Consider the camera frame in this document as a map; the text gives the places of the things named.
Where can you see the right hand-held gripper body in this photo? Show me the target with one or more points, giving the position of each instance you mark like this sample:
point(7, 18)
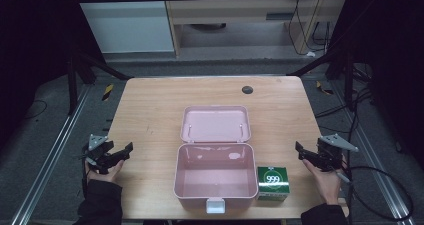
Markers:
point(330, 150)

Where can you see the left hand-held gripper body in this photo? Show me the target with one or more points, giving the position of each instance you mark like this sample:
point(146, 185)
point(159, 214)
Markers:
point(96, 151)

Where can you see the green and white medicine box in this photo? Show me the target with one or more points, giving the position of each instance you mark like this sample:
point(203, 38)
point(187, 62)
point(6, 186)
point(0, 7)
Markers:
point(272, 182)

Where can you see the pink plastic storage box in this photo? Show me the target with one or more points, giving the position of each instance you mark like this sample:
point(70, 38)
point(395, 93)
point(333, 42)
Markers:
point(216, 165)

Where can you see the person's left hand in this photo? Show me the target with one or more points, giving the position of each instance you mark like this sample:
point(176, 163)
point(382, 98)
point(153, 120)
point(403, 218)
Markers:
point(108, 175)

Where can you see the person's right hand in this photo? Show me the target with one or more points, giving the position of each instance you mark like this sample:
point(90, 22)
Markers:
point(325, 183)

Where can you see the yellow and black tape strip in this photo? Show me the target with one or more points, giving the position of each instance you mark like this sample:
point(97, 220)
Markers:
point(324, 89)
point(107, 92)

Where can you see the dark round table grommet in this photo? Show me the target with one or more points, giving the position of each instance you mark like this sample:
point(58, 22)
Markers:
point(247, 90)

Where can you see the black metal stand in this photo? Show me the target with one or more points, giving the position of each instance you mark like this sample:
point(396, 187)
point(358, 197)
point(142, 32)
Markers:
point(336, 65)
point(83, 68)

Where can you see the black curtain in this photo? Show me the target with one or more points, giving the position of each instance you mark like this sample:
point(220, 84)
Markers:
point(393, 51)
point(33, 51)

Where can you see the white cabinet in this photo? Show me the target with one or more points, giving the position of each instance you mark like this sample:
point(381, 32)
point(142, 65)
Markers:
point(126, 21)

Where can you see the wooden desk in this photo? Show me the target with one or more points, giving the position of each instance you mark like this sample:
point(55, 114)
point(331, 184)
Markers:
point(233, 13)

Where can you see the aluminium floor rail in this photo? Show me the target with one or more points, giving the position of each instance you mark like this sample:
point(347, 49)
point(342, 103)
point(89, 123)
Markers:
point(50, 155)
point(373, 155)

